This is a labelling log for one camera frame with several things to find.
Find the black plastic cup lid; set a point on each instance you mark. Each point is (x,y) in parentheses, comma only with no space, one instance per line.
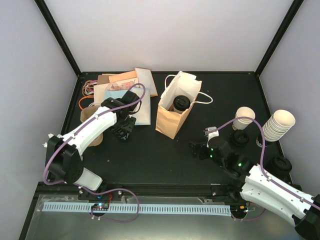
(181,102)

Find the tall white cup stack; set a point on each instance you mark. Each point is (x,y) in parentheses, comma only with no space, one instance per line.
(276,127)

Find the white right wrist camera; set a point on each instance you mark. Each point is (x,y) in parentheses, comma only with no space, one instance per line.
(210,132)

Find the short white cup stack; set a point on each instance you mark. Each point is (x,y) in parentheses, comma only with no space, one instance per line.
(244,116)

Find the single white paper cup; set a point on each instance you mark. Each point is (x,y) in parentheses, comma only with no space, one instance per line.
(176,110)

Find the black enclosure frame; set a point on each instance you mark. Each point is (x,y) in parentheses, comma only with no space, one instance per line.
(244,84)

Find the brown paper takeout bag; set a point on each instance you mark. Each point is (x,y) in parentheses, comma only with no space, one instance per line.
(168,122)

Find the bundle of bag handles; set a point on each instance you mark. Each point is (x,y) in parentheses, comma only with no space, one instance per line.
(87,91)

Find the stack of black lids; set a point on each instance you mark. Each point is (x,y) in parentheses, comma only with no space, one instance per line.
(282,165)
(239,138)

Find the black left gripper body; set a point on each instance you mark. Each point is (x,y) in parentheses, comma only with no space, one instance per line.
(125,125)

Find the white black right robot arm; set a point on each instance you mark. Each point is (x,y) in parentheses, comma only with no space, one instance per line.
(300,209)

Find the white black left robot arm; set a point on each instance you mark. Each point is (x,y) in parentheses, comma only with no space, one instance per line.
(64,154)

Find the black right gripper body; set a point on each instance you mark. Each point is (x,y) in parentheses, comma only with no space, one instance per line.
(203,155)

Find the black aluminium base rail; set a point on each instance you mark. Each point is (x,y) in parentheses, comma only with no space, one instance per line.
(224,192)

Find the light blue cable duct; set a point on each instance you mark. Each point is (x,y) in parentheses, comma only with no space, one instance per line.
(128,208)

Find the brown white flat paper bag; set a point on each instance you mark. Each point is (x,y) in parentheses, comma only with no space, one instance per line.
(145,77)

